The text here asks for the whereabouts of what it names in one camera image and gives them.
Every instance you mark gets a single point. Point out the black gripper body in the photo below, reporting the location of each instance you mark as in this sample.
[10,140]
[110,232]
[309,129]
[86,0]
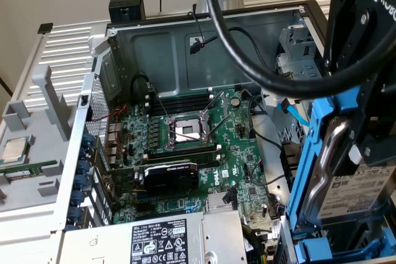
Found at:
[386,29]

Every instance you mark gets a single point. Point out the hard disk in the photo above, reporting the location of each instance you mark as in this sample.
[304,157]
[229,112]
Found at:
[355,196]

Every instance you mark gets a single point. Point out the empty blue disk carrier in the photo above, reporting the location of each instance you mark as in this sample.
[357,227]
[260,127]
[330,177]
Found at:
[315,250]

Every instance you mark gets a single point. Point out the grey metal drive cage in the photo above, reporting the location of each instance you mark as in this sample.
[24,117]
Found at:
[297,66]

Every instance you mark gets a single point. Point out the black plastic fan shroud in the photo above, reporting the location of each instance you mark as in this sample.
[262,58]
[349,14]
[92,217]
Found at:
[290,165]

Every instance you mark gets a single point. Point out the coin cell battery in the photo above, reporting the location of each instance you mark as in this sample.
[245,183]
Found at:
[235,101]

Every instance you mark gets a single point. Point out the metal socket cover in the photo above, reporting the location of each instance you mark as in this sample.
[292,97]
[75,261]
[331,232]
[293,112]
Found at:
[225,104]

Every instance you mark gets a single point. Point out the green motherboard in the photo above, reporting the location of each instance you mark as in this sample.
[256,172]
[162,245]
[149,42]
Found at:
[235,152]

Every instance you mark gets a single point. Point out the metal locking lever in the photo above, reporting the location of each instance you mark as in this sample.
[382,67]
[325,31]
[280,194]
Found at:
[215,127]
[157,100]

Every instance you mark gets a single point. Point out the black RAM slot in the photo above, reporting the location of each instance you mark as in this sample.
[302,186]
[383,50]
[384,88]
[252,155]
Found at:
[204,161]
[182,108]
[182,152]
[182,99]

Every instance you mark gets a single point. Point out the silver finned heat sink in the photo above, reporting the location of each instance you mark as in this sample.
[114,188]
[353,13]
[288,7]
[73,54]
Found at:
[216,203]

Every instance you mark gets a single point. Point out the CPU socket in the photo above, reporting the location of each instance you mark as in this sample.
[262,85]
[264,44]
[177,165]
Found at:
[185,129]

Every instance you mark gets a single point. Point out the open PC case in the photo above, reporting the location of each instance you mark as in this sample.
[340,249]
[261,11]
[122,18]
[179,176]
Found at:
[154,60]

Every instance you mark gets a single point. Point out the black graphics card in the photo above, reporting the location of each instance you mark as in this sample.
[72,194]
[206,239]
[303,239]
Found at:
[173,179]

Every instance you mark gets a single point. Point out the black box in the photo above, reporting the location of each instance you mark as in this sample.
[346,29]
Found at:
[127,4]

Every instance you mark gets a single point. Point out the blue slot clip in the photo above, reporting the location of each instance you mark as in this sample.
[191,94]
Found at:
[83,167]
[75,215]
[88,139]
[81,182]
[78,198]

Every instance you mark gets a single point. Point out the silver power supply unit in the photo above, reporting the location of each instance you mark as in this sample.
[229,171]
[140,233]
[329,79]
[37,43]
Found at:
[108,245]

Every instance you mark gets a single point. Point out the grey parts rack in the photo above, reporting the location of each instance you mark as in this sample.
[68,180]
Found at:
[40,159]

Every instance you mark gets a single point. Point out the green RAM stick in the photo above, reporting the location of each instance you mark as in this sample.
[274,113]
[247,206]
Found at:
[29,169]

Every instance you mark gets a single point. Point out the silver CPU chip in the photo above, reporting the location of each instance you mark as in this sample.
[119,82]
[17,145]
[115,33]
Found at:
[15,149]

